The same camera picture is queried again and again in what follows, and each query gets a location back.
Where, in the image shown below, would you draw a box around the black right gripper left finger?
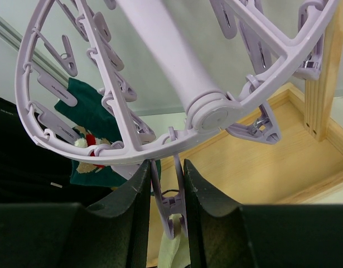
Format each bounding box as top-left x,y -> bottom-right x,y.
0,160 -> 151,267

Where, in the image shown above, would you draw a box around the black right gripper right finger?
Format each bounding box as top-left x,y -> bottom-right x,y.
183,160 -> 343,267

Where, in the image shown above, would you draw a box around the cream sock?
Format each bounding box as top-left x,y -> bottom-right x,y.
157,214 -> 191,268

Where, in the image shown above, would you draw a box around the green christmas sock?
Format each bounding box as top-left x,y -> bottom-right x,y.
54,78 -> 127,190

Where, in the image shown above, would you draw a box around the purple round clip hanger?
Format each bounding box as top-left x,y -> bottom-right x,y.
14,0 -> 341,241

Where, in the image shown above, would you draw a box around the black shorts on hanger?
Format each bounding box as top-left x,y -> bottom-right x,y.
0,98 -> 112,207

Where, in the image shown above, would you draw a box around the wooden rack base tray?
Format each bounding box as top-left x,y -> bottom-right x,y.
146,82 -> 343,268

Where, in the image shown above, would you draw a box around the wooden rack right post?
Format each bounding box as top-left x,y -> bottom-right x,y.
304,1 -> 343,142

